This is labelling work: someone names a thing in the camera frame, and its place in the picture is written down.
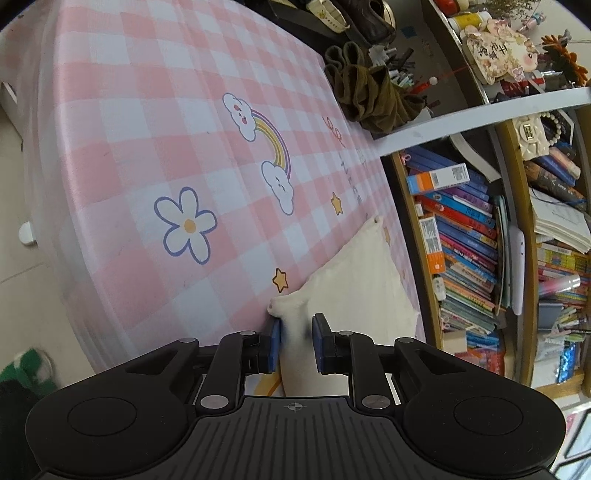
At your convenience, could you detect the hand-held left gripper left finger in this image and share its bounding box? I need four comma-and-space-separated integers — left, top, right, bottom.
124, 318, 283, 417

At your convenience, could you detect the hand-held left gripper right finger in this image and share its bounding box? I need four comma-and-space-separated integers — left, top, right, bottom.
311, 313, 468, 416

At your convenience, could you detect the cream white t-shirt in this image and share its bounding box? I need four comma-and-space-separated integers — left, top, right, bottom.
268, 215, 421, 398

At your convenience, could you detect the row of colourful books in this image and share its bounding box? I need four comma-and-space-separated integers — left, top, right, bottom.
402, 145, 509, 374

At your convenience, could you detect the blue white orange carton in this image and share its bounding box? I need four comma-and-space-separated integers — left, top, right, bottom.
406, 162, 469, 195

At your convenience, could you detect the flat white booklets stack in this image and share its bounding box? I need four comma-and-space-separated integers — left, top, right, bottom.
492, 194, 525, 315

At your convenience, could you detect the wooden bookshelf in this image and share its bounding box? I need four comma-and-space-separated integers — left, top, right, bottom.
381, 115, 591, 400

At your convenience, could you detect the green white fuzzy slipper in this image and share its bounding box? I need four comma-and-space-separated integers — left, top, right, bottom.
0, 348, 58, 398

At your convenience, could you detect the pink checkered tablecloth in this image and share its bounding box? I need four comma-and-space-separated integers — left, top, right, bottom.
34, 0, 428, 398

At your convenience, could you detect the olive brown cloth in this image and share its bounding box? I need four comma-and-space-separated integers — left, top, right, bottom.
323, 41, 426, 134

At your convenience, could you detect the pile of assorted books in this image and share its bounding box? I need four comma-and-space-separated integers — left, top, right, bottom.
524, 143, 591, 333

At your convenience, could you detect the person's black trouser leg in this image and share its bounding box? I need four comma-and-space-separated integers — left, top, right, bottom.
0, 381, 47, 480

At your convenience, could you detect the dark brown shoe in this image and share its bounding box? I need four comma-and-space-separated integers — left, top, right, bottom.
342, 0, 395, 44

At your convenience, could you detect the cartoon girl wooden plaque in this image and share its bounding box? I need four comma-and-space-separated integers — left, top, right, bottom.
462, 21, 541, 86

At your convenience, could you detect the yellow jar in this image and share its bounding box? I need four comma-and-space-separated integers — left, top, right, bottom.
448, 11, 492, 33

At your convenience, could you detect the orange artificial flower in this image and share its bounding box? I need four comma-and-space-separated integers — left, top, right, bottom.
540, 30, 591, 88

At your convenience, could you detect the white shelf frame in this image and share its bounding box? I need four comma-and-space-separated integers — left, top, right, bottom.
376, 85, 591, 158

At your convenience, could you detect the white ornate photo frame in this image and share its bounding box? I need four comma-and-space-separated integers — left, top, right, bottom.
512, 113, 552, 160

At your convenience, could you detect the white strap sandal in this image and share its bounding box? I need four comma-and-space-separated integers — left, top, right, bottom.
307, 0, 352, 33

